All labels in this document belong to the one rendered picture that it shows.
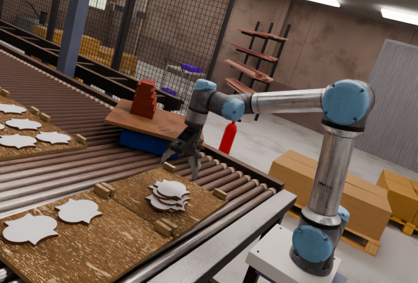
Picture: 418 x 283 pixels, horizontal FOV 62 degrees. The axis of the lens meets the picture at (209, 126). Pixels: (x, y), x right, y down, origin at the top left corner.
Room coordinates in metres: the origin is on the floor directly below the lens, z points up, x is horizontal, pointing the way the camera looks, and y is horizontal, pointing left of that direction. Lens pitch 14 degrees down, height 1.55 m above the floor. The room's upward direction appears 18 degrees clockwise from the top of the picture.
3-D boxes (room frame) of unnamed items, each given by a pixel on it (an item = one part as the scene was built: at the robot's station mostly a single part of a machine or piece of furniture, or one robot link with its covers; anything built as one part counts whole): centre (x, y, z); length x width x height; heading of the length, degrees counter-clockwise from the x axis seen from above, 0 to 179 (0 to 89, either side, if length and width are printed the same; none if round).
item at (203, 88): (1.21, 0.05, 1.35); 0.09 x 0.08 x 0.11; 62
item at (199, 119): (1.21, 0.06, 1.27); 0.08 x 0.08 x 0.05
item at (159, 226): (0.97, 0.04, 0.95); 0.06 x 0.02 x 0.03; 66
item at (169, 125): (1.85, 0.27, 1.03); 0.50 x 0.50 x 0.02; 9
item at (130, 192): (1.23, 0.07, 0.93); 0.41 x 0.35 x 0.02; 156
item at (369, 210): (3.80, -1.51, 0.24); 1.37 x 0.99 x 0.48; 63
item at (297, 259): (1.10, -0.48, 0.97); 0.15 x 0.15 x 0.10
